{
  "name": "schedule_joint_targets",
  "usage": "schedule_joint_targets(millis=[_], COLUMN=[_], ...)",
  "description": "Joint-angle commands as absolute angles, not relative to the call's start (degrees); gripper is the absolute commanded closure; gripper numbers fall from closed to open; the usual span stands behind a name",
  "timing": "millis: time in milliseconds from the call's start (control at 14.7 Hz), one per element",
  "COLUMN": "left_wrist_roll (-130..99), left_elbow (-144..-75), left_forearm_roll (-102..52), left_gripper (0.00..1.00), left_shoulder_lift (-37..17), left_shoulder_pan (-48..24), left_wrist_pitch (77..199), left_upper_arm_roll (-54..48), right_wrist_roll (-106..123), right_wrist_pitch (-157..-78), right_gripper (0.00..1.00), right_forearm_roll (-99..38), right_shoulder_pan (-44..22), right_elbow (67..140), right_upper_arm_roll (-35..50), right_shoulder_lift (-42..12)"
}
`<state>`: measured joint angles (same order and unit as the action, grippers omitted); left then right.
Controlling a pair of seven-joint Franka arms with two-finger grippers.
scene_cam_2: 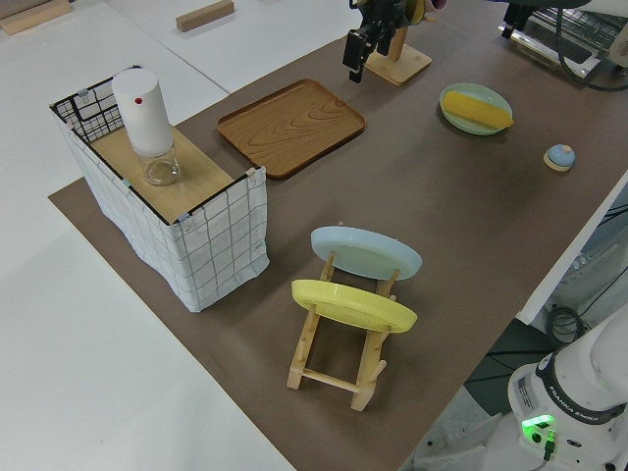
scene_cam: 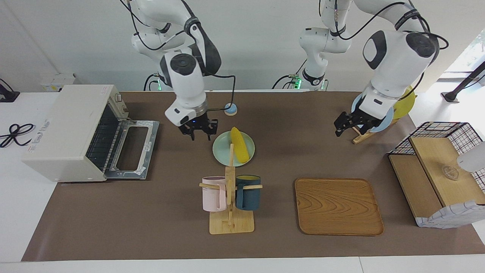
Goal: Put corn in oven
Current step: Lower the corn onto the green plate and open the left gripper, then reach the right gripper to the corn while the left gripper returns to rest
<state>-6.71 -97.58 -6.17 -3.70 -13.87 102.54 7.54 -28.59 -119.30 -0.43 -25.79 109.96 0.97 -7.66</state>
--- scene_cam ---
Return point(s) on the wooden shelf insert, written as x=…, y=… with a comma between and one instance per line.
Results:
x=435, y=155

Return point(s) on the clear glass piece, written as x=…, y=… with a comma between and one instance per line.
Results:
x=450, y=173

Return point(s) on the black stand leg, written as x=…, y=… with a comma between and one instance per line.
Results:
x=464, y=84

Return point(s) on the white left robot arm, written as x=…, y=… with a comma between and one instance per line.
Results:
x=394, y=57

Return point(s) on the white rounded cylinder object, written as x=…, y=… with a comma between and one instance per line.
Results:
x=473, y=157

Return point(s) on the wooden mug holder stand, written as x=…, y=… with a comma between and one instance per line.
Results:
x=231, y=225

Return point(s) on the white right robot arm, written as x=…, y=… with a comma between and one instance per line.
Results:
x=185, y=81

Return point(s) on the yellow plate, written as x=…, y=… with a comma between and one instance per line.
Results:
x=405, y=106

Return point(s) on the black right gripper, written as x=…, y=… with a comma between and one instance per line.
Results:
x=199, y=126

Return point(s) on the mint green plate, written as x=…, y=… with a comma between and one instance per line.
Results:
x=221, y=149

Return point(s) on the white wall socket box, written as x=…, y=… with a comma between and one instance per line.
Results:
x=57, y=82

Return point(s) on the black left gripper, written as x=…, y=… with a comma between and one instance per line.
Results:
x=358, y=119

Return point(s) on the black clamp mount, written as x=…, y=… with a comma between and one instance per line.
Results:
x=8, y=96

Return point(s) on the white checkered cloth liner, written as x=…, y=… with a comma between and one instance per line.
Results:
x=451, y=218

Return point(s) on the dark teal mug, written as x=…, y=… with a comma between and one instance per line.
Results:
x=250, y=195

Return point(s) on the wooden plate rack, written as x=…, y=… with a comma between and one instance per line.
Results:
x=360, y=138

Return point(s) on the brown table mat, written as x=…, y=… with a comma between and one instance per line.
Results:
x=170, y=212

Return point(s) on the wooden serving tray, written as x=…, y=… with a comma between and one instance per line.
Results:
x=333, y=208

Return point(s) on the white toaster oven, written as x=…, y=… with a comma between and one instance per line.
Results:
x=60, y=132

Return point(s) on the pink mug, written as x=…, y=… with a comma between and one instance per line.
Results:
x=212, y=195

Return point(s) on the light blue plate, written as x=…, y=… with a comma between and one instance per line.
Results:
x=386, y=123

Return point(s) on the yellow corn cob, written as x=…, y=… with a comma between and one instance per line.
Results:
x=240, y=146

